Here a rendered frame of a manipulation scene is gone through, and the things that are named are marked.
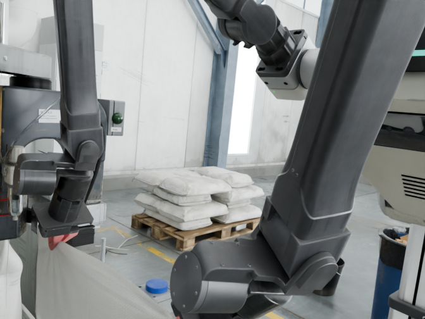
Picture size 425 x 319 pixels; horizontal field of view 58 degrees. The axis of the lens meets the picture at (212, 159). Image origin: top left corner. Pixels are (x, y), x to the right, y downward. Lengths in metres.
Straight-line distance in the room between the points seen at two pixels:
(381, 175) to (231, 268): 0.56
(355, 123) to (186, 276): 0.21
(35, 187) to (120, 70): 5.07
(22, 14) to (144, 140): 2.70
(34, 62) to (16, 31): 3.19
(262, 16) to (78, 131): 0.41
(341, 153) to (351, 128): 0.02
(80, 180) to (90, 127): 0.10
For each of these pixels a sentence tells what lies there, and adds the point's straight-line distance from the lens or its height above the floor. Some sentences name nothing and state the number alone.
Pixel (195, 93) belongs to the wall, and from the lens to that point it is 6.61.
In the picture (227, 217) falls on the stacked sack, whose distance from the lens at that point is 4.04.
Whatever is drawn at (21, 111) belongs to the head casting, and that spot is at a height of 1.29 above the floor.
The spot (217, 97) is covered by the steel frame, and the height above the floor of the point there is 1.52.
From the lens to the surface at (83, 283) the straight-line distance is 0.74.
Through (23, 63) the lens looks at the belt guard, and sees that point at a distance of 0.90.
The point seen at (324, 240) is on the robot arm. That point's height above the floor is 1.23.
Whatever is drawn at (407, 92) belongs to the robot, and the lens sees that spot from 0.74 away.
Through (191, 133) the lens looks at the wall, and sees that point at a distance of 6.61.
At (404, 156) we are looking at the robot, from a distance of 0.81.
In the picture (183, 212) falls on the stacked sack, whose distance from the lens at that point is 3.58.
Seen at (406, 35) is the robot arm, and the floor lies 1.40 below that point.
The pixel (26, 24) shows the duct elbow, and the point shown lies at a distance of 4.16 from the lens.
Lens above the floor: 1.34
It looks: 8 degrees down
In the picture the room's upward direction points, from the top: 6 degrees clockwise
